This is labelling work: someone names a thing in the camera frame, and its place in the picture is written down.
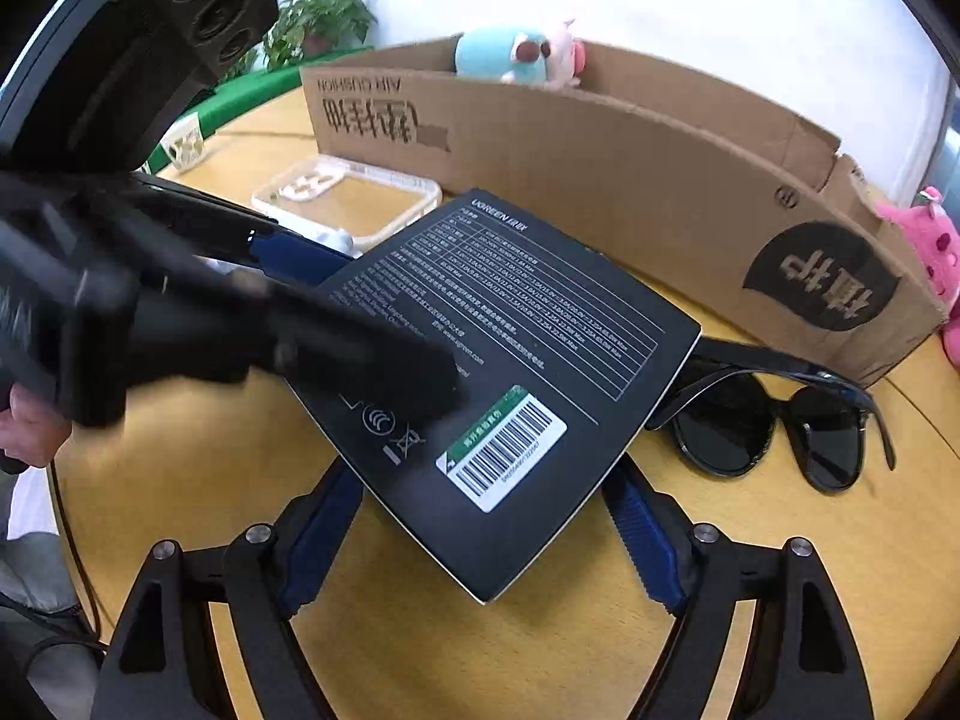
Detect potted green plant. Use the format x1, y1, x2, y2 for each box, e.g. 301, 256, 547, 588
261, 0, 378, 74

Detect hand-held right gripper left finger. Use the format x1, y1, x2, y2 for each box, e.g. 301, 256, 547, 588
90, 457, 366, 720

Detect black monitor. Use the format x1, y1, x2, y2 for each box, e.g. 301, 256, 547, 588
0, 0, 280, 175

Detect black cable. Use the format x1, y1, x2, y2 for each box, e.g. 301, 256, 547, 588
48, 457, 103, 642

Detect black sunglasses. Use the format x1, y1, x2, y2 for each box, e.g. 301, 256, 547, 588
645, 337, 898, 497

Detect brown cardboard box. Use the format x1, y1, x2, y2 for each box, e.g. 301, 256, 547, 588
300, 36, 950, 391

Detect cream clear phone case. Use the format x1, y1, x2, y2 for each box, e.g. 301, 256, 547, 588
251, 155, 442, 253

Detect person's grey clothing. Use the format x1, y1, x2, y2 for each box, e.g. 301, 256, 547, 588
0, 465, 102, 720

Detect black product box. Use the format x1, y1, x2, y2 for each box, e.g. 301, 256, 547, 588
289, 187, 703, 605

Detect teal cow plush toy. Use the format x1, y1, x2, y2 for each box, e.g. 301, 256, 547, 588
454, 15, 588, 91

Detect person's left hand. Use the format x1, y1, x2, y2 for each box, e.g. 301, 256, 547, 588
0, 386, 73, 470

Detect pink plush toy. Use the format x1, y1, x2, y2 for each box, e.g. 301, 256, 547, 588
874, 187, 960, 368

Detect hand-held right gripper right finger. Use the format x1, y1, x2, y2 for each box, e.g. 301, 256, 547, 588
600, 454, 875, 720

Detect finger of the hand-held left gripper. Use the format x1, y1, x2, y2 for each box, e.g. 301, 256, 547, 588
131, 172, 358, 280
127, 268, 461, 419

